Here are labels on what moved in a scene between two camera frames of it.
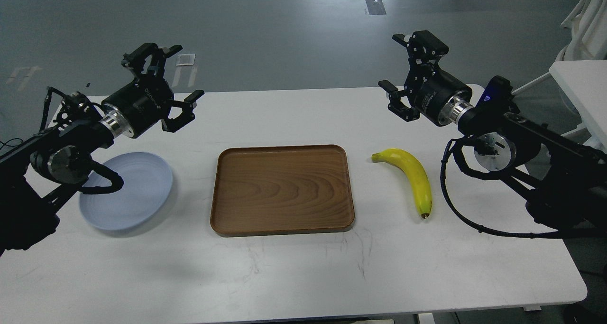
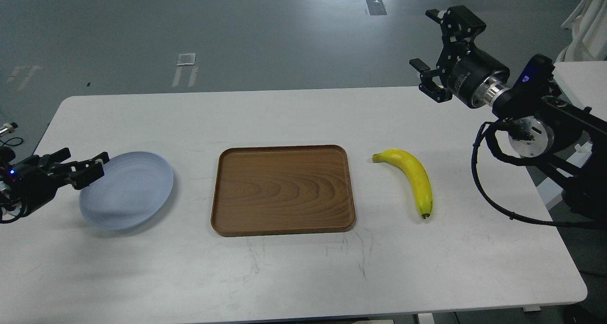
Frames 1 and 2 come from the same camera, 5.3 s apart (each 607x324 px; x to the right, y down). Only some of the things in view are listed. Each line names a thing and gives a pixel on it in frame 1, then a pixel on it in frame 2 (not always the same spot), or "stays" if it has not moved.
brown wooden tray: x=262 y=190 stays
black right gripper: x=439 y=97 -> x=475 y=78
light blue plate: x=147 y=183 stays
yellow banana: x=416 y=173 stays
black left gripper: x=145 y=100 -> x=34 y=181
